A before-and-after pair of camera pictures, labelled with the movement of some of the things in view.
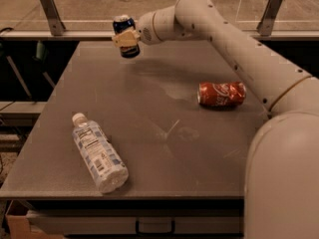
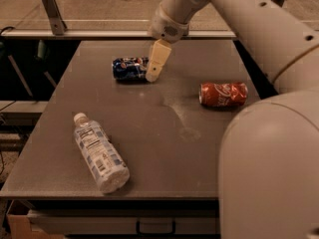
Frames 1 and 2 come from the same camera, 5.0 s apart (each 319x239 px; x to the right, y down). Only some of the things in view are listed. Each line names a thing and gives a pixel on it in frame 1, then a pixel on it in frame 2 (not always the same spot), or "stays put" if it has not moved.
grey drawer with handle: (140, 221) stays put
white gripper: (145, 29) -> (166, 27)
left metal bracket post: (51, 12) stays put
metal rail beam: (108, 34) stays put
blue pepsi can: (124, 23) -> (130, 68)
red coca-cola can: (221, 94) stays put
